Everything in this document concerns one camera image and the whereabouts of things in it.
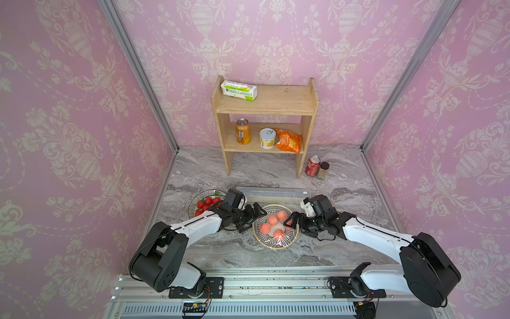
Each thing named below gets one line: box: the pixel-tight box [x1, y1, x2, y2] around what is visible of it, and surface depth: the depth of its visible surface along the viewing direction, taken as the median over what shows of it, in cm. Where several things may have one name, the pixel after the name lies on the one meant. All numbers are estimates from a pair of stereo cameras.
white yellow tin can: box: [259, 127, 277, 150], surface depth 91 cm
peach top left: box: [268, 214, 279, 226], surface depth 89 cm
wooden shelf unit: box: [210, 75, 321, 179], surface depth 82 cm
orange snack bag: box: [274, 128, 303, 155], surface depth 90 cm
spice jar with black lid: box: [316, 161, 331, 181], surface depth 102 cm
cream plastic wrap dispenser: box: [235, 186, 311, 207], surface depth 96 cm
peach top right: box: [276, 210, 288, 222], surface depth 89 cm
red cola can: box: [305, 154, 321, 178], surface depth 103 cm
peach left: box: [259, 223, 271, 235], surface depth 87 cm
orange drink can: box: [235, 118, 252, 146], surface depth 88 cm
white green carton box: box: [220, 79, 258, 102], surface depth 79 cm
